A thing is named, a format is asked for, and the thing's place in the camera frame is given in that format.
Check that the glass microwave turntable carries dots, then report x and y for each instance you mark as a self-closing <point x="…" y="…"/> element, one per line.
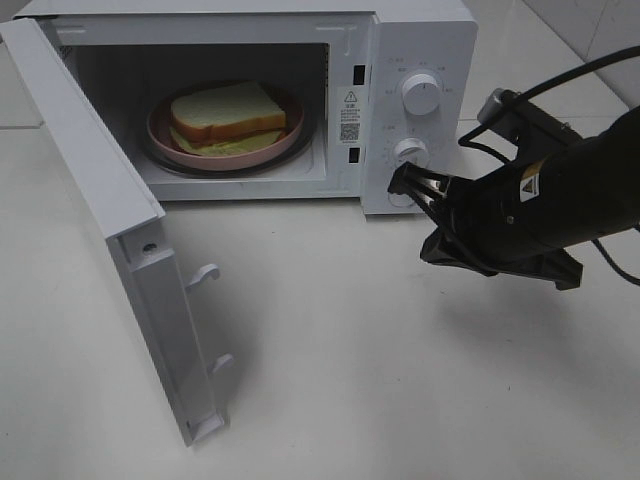
<point x="305" y="150"/>

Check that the round door release button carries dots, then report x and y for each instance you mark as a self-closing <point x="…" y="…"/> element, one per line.
<point x="400" y="200"/>

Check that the pink round plate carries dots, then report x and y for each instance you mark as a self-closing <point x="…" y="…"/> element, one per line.
<point x="286" y="100"/>

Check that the white microwave door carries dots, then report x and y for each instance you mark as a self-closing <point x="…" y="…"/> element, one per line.
<point x="130" y="221"/>

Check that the white adjacent table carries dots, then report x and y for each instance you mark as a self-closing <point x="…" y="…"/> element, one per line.
<point x="522" y="43"/>

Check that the white warning label sticker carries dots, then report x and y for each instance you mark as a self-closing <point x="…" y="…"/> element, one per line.
<point x="351" y="114"/>

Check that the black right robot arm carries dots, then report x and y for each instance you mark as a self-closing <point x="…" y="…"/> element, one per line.
<point x="560" y="190"/>

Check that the white bread sandwich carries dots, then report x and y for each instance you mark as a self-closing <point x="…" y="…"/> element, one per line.
<point x="226" y="121"/>

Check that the white upper power knob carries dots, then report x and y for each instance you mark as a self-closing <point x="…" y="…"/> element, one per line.
<point x="421" y="93"/>

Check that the white microwave oven body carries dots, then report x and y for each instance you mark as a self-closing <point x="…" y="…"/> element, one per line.
<point x="128" y="56"/>

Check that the white timer knob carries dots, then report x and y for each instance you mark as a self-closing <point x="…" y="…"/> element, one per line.
<point x="412" y="150"/>

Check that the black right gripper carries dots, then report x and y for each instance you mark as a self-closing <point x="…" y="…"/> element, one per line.
<point x="475" y="215"/>

